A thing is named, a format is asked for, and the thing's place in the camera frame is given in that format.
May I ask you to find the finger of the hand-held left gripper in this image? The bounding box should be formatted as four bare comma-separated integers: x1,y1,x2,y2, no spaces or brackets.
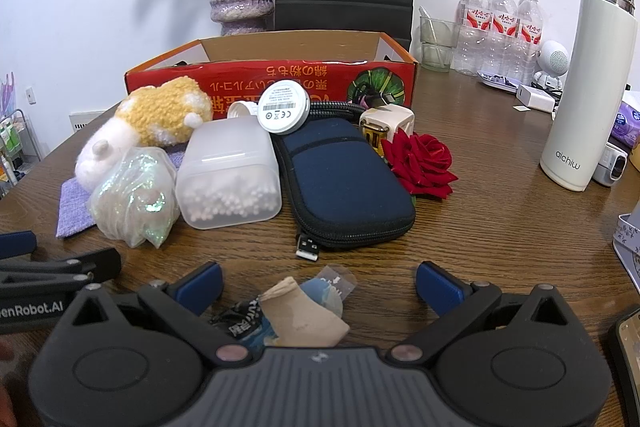
0,230,39,261
0,248,123,294

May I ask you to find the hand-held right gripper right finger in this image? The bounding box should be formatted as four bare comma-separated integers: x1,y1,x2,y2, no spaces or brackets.
386,260,577,366

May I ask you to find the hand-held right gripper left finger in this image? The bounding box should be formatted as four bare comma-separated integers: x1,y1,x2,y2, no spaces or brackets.
59,261,254,367

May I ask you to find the iridescent plastic bag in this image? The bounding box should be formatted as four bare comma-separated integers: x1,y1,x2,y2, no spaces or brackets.
87,146,181,249

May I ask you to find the translucent cotton swab container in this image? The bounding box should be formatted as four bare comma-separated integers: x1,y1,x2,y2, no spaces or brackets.
175,101,284,231

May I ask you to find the white plug adapter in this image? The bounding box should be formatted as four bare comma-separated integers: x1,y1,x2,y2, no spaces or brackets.
359,106,416,154

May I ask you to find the yellow and white plush toy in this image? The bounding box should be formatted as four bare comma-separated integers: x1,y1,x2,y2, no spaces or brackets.
75,76,213,188

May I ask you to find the round charger with braided cable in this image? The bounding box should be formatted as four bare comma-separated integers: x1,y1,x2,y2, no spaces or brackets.
257,80,367,136

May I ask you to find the red cardboard box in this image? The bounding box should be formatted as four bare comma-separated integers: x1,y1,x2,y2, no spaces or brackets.
124,32,420,118

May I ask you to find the wooden desktop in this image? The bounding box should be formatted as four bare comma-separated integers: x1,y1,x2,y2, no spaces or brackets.
0,67,640,427

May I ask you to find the black printed sachet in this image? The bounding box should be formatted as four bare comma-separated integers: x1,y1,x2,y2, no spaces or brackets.
210,299,277,349

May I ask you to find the purple woven cloth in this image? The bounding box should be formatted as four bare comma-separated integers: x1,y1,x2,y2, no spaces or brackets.
56,147,187,239

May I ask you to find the metal storage rack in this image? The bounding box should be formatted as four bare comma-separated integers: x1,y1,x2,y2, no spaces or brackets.
0,72,44,200

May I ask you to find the clear packet with blue disc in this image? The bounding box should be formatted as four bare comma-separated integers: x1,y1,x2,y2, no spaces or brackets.
300,264,359,316

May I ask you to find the red fabric rose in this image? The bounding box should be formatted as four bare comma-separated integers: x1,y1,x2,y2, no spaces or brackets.
382,130,459,200

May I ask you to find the navy zipper pouch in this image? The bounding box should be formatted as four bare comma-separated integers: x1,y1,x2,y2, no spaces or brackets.
272,117,417,251

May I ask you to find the printed tin box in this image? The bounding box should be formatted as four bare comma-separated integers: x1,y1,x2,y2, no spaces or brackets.
612,197,640,296

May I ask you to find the black smartphone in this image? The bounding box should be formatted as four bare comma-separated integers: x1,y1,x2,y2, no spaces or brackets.
607,307,640,413

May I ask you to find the small white gadget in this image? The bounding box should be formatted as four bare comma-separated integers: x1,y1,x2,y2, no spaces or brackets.
592,134,629,186

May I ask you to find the white square charger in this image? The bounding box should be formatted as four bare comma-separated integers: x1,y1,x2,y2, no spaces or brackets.
516,83,558,113

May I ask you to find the small blue tray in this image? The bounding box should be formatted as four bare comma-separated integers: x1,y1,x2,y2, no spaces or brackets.
477,69,523,94

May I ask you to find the clear glass cup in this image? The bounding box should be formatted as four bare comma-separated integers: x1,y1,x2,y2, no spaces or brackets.
419,6,461,73

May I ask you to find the white thermos flask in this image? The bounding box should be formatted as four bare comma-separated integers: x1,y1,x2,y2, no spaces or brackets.
540,0,638,192

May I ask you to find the purple tissue packet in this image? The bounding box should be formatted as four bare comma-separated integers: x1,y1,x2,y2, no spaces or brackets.
614,91,640,142

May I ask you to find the plastic water bottle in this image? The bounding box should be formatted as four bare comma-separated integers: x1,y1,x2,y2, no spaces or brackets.
487,0,519,74
452,0,494,76
515,0,545,80

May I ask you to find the white wall vent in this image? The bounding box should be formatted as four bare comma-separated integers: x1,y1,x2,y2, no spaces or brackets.
69,109,119,133

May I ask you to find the white round desk camera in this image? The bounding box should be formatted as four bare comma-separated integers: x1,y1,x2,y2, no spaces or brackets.
531,40,571,92

